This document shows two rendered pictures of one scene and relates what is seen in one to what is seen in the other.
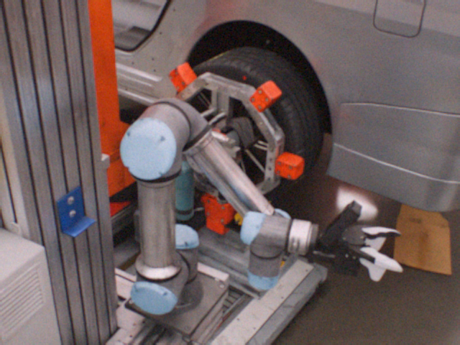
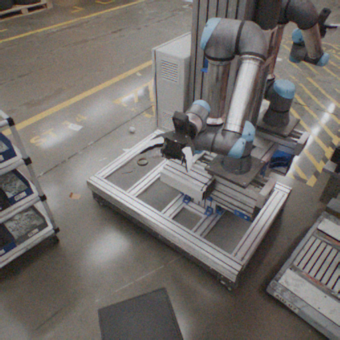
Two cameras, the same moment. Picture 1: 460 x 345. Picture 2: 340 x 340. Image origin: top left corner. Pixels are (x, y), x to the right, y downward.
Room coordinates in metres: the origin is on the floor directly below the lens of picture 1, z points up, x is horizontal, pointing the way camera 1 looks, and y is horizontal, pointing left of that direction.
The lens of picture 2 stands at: (1.09, -1.00, 1.77)
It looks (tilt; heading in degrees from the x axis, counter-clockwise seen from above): 42 degrees down; 100
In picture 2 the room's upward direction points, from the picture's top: straight up
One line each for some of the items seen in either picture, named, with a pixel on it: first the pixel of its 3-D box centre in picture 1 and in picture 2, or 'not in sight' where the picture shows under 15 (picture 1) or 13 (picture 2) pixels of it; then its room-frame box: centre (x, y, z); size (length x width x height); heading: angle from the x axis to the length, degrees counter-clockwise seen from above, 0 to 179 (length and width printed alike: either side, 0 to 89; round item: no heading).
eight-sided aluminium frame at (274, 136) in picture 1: (223, 141); not in sight; (2.09, 0.04, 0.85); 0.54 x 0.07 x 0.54; 56
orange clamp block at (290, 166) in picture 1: (289, 166); not in sight; (1.92, -0.23, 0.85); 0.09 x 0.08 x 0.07; 56
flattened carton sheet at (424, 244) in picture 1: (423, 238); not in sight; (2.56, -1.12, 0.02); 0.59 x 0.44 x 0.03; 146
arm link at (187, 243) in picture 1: (176, 251); (239, 136); (1.21, 0.14, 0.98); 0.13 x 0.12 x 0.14; 167
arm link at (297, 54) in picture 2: not in sight; (299, 52); (1.53, 0.85, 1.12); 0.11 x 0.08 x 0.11; 139
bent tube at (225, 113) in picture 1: (227, 120); not in sight; (1.93, 0.02, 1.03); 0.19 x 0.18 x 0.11; 146
